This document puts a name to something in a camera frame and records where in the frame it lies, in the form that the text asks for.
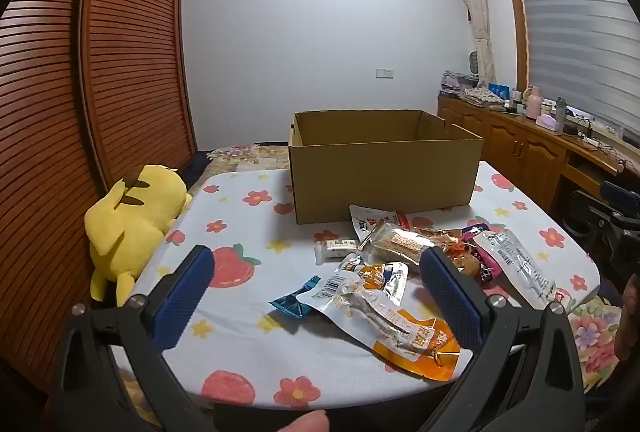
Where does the clear gold sesame candy packet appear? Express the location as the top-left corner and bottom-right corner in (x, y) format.
(361, 222), (437, 269)

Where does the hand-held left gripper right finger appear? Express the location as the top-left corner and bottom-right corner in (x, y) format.
(419, 246), (587, 432)

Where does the pink thermos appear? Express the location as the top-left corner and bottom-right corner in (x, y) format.
(525, 86), (544, 119)

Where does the brown louvered wardrobe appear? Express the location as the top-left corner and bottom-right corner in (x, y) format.
(0, 0), (198, 393)

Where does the blue snack packet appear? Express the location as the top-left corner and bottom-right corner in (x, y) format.
(269, 276), (322, 319)

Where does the orange red snack packet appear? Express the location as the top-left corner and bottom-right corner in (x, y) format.
(412, 227), (468, 257)

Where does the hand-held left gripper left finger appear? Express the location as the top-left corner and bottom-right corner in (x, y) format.
(50, 244), (216, 432)

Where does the folded patterned cloth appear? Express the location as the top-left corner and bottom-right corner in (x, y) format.
(460, 86), (506, 105)

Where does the small white fan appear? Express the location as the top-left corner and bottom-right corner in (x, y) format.
(467, 52), (484, 87)

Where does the clear white snack packet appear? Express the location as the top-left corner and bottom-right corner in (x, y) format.
(472, 229), (558, 307)

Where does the small white candy packet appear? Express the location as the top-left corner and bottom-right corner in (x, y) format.
(314, 239), (359, 265)

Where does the brown pastry packet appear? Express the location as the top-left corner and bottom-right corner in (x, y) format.
(447, 247), (483, 281)

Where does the white power strip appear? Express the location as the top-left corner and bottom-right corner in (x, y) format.
(575, 132), (617, 149)

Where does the brown cardboard box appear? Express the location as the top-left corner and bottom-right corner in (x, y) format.
(288, 110), (484, 225)

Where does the grey striped window blind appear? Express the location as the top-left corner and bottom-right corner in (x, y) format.
(512, 0), (640, 133)

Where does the yellow plush toy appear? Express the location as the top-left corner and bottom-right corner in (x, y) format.
(84, 164), (193, 307)

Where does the stack of pale cloths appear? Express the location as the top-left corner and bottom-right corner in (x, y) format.
(440, 70), (476, 95)

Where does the strawberry printed cloth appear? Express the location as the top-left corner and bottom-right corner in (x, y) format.
(107, 161), (601, 413)

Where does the person's right hand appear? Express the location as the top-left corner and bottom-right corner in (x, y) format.
(614, 272), (640, 363)

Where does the wooden cabinet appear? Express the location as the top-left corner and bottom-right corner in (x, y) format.
(437, 94), (626, 213)

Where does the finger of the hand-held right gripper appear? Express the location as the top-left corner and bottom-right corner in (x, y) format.
(600, 181), (640, 207)
(570, 189), (633, 237)

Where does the large orange snack pouch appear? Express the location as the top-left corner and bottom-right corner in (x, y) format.
(330, 292), (462, 382)

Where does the beige patterned curtain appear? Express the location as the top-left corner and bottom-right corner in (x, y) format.
(452, 0), (497, 90)

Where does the white orange snack pouch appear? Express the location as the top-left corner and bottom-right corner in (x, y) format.
(297, 259), (410, 313)

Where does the white red snack packet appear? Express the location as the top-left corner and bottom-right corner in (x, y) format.
(349, 204), (417, 243)

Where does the person's left hand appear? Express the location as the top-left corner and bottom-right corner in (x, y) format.
(277, 410), (329, 432)

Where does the purple snack packet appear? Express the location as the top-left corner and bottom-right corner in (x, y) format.
(462, 221), (506, 285)

